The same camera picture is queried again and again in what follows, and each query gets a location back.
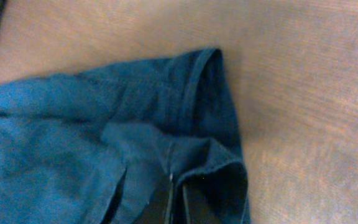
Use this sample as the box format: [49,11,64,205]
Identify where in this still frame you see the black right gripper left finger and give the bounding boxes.
[133,175,173,224]

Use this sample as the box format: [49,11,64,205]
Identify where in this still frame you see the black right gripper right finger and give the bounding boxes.
[182,184,221,224]

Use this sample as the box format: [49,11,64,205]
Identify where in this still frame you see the dark teal shorts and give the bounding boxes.
[0,49,250,223]

